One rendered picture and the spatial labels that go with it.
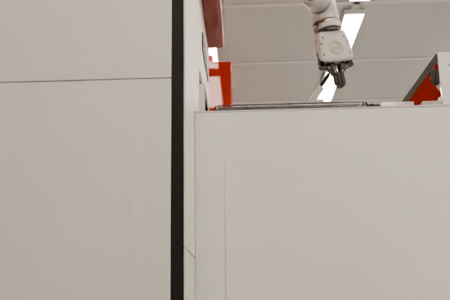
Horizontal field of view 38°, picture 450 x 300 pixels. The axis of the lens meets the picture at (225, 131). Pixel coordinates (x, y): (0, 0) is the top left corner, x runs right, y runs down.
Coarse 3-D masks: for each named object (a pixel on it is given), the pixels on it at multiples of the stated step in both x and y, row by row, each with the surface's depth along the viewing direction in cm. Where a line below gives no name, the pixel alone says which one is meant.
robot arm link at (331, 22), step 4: (320, 20) 194; (324, 20) 194; (328, 20) 193; (332, 20) 193; (336, 20) 194; (316, 24) 195; (320, 24) 194; (324, 24) 193; (328, 24) 193; (332, 24) 193; (336, 24) 194; (340, 24) 195; (316, 28) 195; (320, 28) 194; (324, 28) 194; (340, 28) 197; (316, 32) 197
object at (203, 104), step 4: (200, 84) 155; (204, 84) 155; (200, 88) 154; (204, 88) 154; (200, 92) 154; (204, 92) 154; (200, 96) 154; (204, 96) 154; (200, 100) 154; (204, 100) 154; (200, 104) 153; (204, 104) 153; (200, 108) 153; (204, 108) 153; (208, 108) 171
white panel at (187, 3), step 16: (176, 0) 121; (192, 0) 139; (176, 16) 120; (192, 16) 137; (176, 32) 119; (192, 32) 136; (176, 48) 118; (192, 48) 135; (176, 64) 117; (192, 64) 134; (208, 64) 202; (192, 80) 133; (208, 80) 200; (192, 96) 132; (208, 96) 197
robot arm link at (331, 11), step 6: (330, 0) 193; (330, 6) 194; (336, 6) 197; (312, 12) 195; (318, 12) 194; (324, 12) 194; (330, 12) 194; (336, 12) 195; (312, 18) 197; (318, 18) 195; (324, 18) 194; (312, 24) 198
